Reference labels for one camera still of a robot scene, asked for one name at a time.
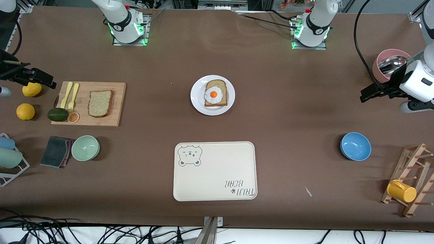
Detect plain bread slice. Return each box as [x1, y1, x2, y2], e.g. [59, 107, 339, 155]
[87, 90, 114, 118]

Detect round white plate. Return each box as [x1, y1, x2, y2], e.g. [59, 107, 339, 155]
[190, 75, 236, 116]

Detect fried egg toy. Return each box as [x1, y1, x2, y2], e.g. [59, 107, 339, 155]
[204, 86, 224, 104]

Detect pink bowl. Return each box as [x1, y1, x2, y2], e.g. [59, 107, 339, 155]
[372, 49, 412, 84]

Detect yellow lemon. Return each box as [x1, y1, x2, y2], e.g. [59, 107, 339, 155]
[22, 82, 42, 98]
[16, 103, 36, 121]

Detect yellow plastic knife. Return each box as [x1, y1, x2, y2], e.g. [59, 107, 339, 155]
[60, 81, 74, 109]

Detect metal scoop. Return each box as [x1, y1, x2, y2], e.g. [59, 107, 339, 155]
[377, 56, 409, 75]

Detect yellow plastic fork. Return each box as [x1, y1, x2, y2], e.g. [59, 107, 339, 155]
[68, 83, 80, 113]

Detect blue bowl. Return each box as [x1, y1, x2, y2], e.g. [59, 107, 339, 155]
[340, 132, 372, 161]

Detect pink cloth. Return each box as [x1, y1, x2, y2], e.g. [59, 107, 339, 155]
[64, 139, 74, 166]

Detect dark grey cloth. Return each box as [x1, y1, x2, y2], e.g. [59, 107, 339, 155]
[40, 136, 72, 168]

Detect bamboo cutting board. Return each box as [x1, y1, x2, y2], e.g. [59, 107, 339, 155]
[51, 81, 126, 127]

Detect blue cup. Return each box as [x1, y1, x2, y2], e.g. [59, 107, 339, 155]
[0, 136, 16, 150]

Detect mint green bowl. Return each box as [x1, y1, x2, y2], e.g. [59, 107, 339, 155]
[71, 135, 100, 162]

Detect pale green cup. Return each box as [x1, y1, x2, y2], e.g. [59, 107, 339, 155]
[0, 148, 23, 169]

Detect yellow mug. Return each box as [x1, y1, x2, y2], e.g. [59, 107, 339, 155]
[387, 179, 417, 203]

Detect wooden peg rack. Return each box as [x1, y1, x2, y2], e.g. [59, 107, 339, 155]
[380, 143, 434, 218]

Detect cream bear print tray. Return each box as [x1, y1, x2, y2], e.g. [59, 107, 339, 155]
[173, 141, 258, 202]

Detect grey box behind table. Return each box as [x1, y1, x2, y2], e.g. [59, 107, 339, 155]
[198, 0, 249, 11]

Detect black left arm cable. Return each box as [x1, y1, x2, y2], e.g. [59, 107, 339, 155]
[354, 0, 390, 95]

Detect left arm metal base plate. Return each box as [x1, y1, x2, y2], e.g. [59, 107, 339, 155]
[289, 17, 328, 50]

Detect white wire rack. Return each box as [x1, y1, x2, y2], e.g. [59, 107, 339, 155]
[0, 133, 30, 187]

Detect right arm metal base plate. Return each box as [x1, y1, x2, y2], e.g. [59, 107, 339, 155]
[113, 14, 150, 46]

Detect black cable on table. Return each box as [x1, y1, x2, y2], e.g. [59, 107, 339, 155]
[237, 10, 295, 29]

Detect tangled black floor cables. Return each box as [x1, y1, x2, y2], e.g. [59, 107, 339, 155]
[0, 208, 204, 244]

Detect metal clamp bracket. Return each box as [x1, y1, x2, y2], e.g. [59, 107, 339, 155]
[193, 216, 223, 244]

